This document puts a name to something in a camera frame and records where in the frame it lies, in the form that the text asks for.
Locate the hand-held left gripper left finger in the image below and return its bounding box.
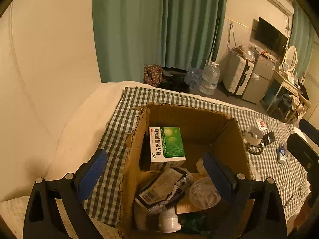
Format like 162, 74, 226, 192
24, 149, 107, 239

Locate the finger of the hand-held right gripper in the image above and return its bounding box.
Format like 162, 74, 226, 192
298, 119, 319, 141
286, 133, 319, 173

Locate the large clear water bottle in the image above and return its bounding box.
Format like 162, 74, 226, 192
198, 61, 221, 96

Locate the white fluffy blanket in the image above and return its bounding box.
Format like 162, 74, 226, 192
0, 81, 153, 239

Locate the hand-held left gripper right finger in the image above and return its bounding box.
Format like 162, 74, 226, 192
202, 152, 286, 239

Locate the wide green curtain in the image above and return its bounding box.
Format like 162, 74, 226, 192
92, 0, 228, 83

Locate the small blue white packet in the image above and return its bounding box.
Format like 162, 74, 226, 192
276, 145, 291, 164

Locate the beige tape roll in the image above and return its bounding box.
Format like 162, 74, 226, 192
243, 126, 265, 146

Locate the barcode foil packet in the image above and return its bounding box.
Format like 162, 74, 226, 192
138, 167, 193, 210

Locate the small black object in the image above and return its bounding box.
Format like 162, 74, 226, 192
263, 132, 276, 145

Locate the white suitcase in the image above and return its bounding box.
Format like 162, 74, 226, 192
222, 52, 255, 96

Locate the red orange medicine box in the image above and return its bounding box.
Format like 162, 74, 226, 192
174, 199, 201, 215

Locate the black braided band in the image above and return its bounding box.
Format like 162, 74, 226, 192
245, 143, 265, 156

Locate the black bag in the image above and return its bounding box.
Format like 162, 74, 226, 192
159, 73, 190, 93

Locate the grey mini fridge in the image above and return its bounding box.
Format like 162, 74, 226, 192
243, 54, 276, 104

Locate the pile of clothes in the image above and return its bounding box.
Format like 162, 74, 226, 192
282, 93, 306, 120

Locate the green white medicine box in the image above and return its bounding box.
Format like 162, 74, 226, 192
149, 126, 187, 172

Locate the oval white vanity mirror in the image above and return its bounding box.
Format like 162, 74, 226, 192
281, 46, 298, 72

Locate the narrow green curtain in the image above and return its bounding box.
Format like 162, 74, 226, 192
290, 2, 316, 75

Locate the black wall television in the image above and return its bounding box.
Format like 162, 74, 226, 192
254, 17, 288, 53

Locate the cream dressing table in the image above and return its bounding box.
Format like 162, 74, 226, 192
260, 69, 310, 124

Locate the floral fabric bag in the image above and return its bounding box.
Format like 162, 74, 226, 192
144, 64, 162, 88

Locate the clear plastic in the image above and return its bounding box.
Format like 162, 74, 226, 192
188, 176, 222, 209

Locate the white plastic bottle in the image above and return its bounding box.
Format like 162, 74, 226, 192
159, 206, 182, 233

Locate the green checked cloth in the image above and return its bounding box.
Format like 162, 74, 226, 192
82, 86, 311, 223

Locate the brown cardboard box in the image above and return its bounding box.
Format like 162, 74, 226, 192
118, 102, 253, 239

